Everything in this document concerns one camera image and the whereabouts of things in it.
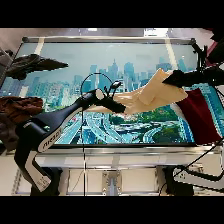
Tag red garment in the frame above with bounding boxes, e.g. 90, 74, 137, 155
175, 87, 224, 147

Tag black cable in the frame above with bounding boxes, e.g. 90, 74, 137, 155
79, 72, 113, 197
158, 138, 224, 196

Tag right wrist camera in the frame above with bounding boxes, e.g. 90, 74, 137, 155
191, 42, 208, 73

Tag silver frame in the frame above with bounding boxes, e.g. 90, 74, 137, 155
11, 35, 224, 197

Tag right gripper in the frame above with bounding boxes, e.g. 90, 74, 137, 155
162, 68, 202, 89

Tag brown garment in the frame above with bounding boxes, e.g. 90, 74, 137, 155
0, 95, 45, 152

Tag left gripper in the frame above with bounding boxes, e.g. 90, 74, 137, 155
101, 95, 127, 115

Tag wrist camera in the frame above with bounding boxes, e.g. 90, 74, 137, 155
102, 80, 123, 100
191, 42, 208, 73

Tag dark grey garment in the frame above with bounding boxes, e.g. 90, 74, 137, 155
5, 53, 70, 81

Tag cream shirt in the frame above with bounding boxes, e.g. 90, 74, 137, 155
84, 68, 190, 117

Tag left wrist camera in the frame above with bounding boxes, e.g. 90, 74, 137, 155
102, 80, 123, 100

